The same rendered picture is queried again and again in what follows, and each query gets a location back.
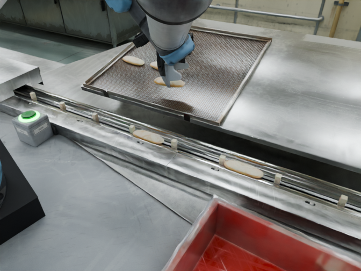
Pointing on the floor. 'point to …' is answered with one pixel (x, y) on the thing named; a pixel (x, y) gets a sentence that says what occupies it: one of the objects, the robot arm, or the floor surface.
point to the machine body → (44, 65)
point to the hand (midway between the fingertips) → (169, 79)
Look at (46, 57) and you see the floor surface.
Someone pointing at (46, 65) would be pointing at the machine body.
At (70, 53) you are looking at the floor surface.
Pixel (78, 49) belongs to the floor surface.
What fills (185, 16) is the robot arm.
